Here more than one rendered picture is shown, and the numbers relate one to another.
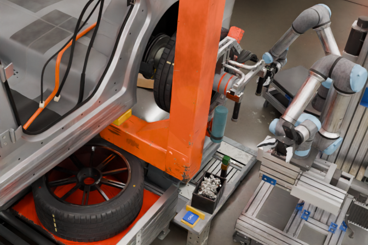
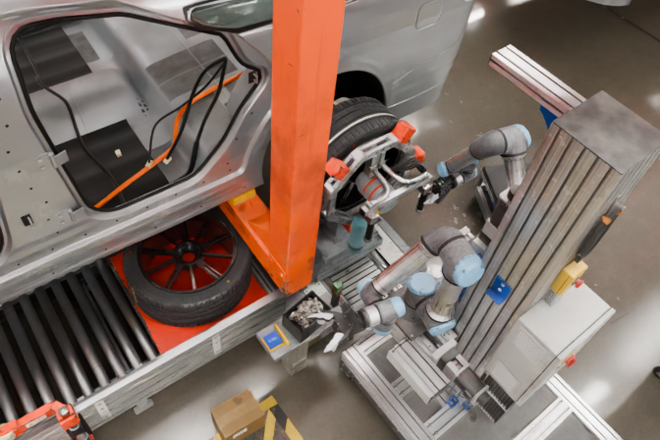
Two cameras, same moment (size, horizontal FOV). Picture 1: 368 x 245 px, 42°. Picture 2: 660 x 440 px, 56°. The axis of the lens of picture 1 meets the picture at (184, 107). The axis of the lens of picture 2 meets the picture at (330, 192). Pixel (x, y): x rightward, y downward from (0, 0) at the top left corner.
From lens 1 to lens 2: 1.10 m
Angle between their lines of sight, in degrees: 19
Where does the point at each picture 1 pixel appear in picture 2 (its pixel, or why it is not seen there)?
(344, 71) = (451, 258)
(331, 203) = (422, 389)
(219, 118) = (355, 230)
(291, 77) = not seen: hidden behind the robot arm
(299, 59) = not seen: hidden behind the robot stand
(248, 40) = (503, 96)
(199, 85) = (291, 211)
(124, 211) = (205, 307)
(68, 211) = (145, 290)
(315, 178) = (421, 351)
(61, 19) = (210, 56)
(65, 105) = (180, 167)
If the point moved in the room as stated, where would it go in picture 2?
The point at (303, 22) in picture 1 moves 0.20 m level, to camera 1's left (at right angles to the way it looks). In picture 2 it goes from (481, 147) to (439, 132)
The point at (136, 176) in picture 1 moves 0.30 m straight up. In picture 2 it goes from (236, 270) to (234, 237)
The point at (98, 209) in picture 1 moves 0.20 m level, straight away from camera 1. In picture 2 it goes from (177, 299) to (191, 264)
